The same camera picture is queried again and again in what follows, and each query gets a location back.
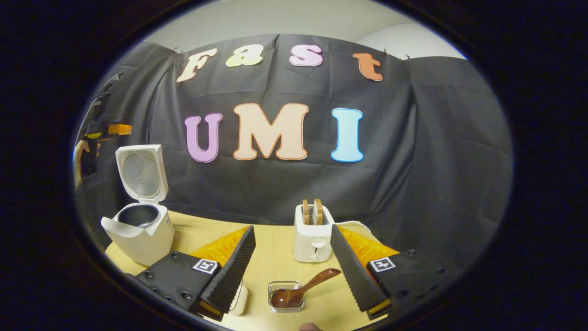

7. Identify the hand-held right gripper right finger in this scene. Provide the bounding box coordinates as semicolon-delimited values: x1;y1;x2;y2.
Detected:
330;224;454;321

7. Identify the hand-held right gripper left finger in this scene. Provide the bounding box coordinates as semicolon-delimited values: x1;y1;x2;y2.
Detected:
135;225;256;321

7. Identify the clear box of rice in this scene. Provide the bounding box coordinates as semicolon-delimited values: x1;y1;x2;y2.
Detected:
227;279;249;316

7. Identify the clear chopstick holder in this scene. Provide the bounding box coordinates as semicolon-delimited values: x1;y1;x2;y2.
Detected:
268;281;305;313

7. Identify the brown wooden spoon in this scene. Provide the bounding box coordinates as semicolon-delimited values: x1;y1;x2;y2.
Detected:
271;268;342;308

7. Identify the white rice cooker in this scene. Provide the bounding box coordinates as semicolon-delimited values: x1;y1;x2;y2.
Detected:
101;144;175;267

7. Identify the white toaster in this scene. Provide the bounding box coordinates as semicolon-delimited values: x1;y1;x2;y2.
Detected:
293;205;336;263

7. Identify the black backdrop cloth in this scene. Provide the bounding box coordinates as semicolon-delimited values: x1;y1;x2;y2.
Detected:
73;33;514;272

